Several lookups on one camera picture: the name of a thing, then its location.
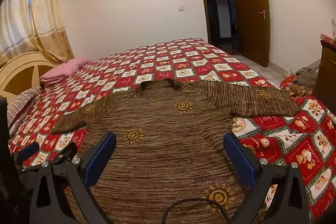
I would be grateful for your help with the cream wooden headboard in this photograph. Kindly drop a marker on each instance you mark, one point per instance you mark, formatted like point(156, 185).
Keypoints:
point(15, 74)

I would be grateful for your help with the pink folded blanket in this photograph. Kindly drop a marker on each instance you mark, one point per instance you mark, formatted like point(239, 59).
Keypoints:
point(63, 70)

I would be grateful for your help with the brown wooden cabinet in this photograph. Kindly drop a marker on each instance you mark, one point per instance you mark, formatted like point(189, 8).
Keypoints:
point(326, 69)

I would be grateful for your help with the striped pillow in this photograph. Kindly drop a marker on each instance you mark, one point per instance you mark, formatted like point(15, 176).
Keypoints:
point(22, 103)

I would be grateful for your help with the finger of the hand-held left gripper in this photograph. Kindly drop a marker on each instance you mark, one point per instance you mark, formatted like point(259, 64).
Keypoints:
point(29, 149)
point(68, 150)

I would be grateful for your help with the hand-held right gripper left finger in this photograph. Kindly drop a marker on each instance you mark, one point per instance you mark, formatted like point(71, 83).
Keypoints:
point(101, 157)

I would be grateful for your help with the red plastic bag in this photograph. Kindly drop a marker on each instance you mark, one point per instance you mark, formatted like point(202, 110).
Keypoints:
point(288, 81)

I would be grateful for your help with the brown wooden door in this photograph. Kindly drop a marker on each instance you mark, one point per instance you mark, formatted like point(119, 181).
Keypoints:
point(249, 24)

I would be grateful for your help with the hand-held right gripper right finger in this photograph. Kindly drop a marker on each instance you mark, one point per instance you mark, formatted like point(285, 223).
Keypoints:
point(240, 158)

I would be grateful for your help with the brown knitted sweater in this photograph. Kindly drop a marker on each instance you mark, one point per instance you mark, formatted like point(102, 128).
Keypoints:
point(170, 140)

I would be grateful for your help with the red checked printed blanket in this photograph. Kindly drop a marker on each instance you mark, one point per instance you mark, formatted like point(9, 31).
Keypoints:
point(183, 56)

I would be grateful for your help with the beige patterned curtain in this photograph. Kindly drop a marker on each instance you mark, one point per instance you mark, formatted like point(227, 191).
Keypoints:
point(44, 16)

